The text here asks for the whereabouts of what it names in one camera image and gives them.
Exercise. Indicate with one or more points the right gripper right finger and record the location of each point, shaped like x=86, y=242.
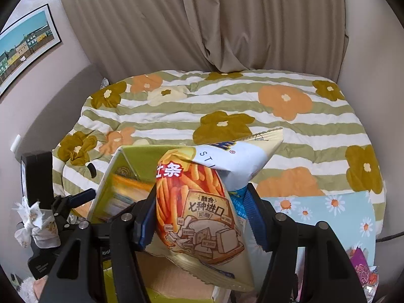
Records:
x=284, y=252

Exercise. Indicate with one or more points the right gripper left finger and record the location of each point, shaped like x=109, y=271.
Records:
x=77, y=275

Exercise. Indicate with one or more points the orange cheese stick bag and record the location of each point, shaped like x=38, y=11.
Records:
x=198, y=228

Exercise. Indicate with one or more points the purple bread snack bag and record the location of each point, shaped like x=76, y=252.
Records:
x=360, y=265

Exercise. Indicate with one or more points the white red shrimp flakes bag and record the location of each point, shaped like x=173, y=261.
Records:
x=370, y=288

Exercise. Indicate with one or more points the blue daisy tablecloth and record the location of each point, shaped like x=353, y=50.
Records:
x=315, y=227

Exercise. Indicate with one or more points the green cardboard box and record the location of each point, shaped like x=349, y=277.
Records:
x=129, y=178

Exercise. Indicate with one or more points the framed houses picture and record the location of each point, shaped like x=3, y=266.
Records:
x=24, y=41

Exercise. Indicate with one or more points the beige curtain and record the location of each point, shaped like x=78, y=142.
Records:
x=129, y=37

